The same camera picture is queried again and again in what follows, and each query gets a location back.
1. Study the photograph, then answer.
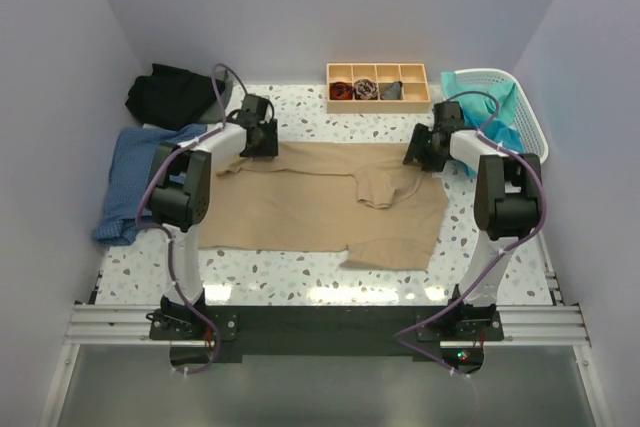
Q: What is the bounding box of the beige t shirt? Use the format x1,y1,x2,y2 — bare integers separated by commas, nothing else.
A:
199,142,448,270

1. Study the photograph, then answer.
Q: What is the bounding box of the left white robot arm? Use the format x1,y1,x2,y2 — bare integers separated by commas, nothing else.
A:
139,94,279,339

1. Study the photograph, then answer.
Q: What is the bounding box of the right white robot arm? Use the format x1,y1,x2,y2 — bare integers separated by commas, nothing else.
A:
404,100,546,340

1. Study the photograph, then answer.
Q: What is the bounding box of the grey folded t shirt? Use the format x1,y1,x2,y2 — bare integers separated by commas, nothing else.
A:
197,69,234,124

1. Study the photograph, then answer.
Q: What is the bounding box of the dark grey rolled sock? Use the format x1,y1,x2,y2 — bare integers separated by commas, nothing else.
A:
380,81,403,101

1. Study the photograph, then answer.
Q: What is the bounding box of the blue t shirt in basket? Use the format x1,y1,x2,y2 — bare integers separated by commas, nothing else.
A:
465,116,523,153

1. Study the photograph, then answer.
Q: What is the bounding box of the red black rolled sock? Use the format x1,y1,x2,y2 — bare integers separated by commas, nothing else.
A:
329,82,353,101

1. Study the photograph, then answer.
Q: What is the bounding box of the black folded t shirt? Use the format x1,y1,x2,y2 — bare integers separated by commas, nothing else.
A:
125,64,215,131

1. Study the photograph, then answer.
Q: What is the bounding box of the brown patterned rolled sock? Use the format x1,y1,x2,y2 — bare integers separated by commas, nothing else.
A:
353,78,379,101

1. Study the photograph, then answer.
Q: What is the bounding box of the wooden compartment tray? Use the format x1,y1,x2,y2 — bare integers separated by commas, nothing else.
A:
326,63,431,114

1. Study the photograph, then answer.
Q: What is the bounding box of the white plastic laundry basket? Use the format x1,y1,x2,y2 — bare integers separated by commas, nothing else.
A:
453,68,549,163

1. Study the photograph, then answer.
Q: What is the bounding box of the blue folded t shirt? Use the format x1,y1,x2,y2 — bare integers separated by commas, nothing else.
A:
92,124,206,247

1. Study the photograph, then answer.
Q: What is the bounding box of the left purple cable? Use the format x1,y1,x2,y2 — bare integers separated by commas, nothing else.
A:
134,62,246,376

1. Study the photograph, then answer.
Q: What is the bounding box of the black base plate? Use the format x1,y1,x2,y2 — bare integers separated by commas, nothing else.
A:
146,303,505,363

